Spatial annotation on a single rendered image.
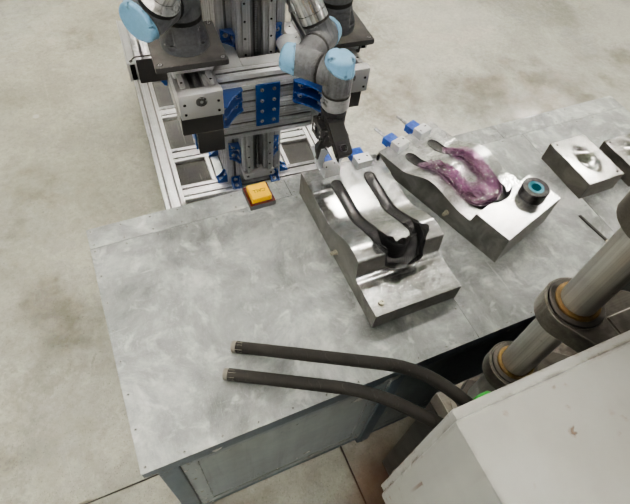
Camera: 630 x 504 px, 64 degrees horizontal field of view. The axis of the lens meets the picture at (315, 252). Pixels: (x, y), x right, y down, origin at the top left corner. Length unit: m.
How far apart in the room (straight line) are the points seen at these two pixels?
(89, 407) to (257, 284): 1.03
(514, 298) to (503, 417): 0.96
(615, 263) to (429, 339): 0.66
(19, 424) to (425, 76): 2.95
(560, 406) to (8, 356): 2.11
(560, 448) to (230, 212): 1.16
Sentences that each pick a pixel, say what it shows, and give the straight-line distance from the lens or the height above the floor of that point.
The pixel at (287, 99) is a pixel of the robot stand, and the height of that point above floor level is 0.82.
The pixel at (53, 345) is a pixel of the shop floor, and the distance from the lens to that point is 2.34.
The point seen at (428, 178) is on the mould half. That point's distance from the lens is 1.57.
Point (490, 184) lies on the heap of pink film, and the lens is 1.62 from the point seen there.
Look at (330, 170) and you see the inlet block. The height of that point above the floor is 0.92.
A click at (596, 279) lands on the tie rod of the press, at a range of 0.84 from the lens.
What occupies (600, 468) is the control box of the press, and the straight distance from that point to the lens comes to 0.61.
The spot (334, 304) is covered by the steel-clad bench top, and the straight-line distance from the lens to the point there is 1.36.
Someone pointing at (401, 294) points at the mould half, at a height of 0.86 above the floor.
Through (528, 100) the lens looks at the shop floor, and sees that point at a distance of 3.68.
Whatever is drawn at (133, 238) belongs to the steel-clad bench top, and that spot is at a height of 0.80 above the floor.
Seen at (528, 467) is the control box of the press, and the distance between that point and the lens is 0.57.
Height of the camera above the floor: 1.97
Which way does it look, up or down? 54 degrees down
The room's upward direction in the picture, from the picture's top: 8 degrees clockwise
